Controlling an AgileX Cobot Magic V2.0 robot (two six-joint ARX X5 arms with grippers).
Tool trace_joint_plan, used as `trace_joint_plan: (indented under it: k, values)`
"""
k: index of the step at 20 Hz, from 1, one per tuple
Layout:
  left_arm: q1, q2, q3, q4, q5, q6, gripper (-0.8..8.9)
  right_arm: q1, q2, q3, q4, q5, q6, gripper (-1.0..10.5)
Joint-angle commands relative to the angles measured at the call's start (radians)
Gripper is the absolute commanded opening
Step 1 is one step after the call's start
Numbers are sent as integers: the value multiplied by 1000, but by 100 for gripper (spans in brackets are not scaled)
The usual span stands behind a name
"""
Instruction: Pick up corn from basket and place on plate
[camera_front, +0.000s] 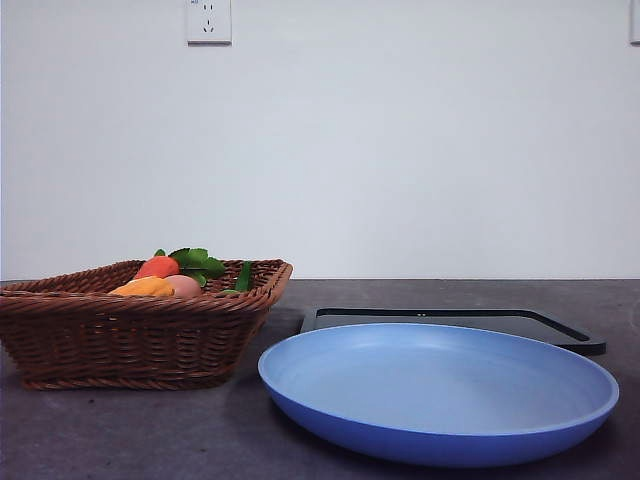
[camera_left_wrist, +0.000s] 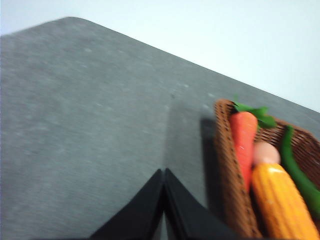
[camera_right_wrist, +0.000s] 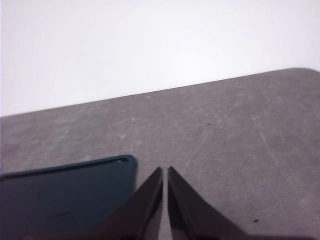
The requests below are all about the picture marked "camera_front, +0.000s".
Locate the yellow corn cob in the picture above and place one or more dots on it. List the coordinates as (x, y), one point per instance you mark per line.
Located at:
(145, 287)

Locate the blue round plate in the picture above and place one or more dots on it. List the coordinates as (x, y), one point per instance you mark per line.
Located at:
(440, 390)

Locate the brown wicker basket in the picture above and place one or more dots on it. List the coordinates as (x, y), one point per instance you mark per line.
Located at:
(125, 340)

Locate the green chili pepper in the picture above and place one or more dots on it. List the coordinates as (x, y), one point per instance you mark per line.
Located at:
(244, 277)

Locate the green leafy vegetable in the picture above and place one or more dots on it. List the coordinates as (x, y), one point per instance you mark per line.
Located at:
(197, 260)

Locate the brown egg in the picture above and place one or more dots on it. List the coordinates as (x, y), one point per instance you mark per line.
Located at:
(186, 286)

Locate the orange carrot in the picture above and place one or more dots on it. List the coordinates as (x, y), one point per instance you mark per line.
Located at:
(155, 267)

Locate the black rectangular tray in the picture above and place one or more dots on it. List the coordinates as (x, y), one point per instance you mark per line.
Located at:
(575, 332)

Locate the white wall socket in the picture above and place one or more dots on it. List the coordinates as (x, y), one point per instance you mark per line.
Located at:
(209, 25)

